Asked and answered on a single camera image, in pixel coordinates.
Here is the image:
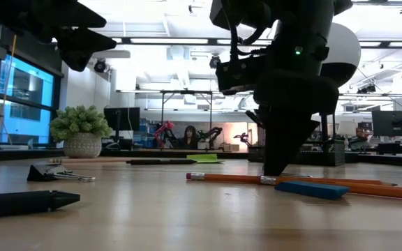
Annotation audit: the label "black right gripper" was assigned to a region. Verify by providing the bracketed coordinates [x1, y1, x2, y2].
[252, 68, 341, 177]

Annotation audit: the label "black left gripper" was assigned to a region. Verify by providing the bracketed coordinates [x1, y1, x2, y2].
[0, 0, 118, 73]

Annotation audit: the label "blue eraser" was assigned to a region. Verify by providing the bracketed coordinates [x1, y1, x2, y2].
[274, 181, 351, 201]

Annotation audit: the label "green sticky note pad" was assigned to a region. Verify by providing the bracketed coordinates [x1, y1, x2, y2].
[186, 153, 225, 165]

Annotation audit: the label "black mesh desk organizer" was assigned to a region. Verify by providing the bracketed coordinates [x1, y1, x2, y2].
[247, 138, 348, 167]

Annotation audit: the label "black ceiling spotlight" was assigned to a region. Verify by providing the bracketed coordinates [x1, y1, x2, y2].
[94, 58, 108, 74]
[209, 54, 223, 70]

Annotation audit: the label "cardboard boxes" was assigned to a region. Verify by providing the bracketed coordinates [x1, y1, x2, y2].
[219, 142, 241, 153]

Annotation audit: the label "person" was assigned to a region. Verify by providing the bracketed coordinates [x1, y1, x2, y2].
[181, 125, 199, 151]
[348, 125, 375, 153]

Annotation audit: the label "large glass window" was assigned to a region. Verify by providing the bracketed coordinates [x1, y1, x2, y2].
[0, 54, 54, 146]

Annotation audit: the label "dark computer monitor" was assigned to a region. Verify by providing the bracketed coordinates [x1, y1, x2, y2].
[103, 107, 141, 139]
[371, 110, 402, 138]

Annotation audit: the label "green plant in patterned pot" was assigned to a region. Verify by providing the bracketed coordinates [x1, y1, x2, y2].
[50, 105, 114, 160]

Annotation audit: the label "white globe lamp black base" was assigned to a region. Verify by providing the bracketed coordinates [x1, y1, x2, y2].
[319, 22, 362, 156]

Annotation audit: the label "blue storage bins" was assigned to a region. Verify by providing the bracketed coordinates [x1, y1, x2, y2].
[133, 121, 157, 150]

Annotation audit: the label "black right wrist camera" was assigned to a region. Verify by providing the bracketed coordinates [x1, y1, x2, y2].
[216, 54, 269, 96]

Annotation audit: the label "black aluminium table frame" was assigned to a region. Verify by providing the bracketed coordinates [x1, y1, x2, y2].
[0, 148, 402, 169]

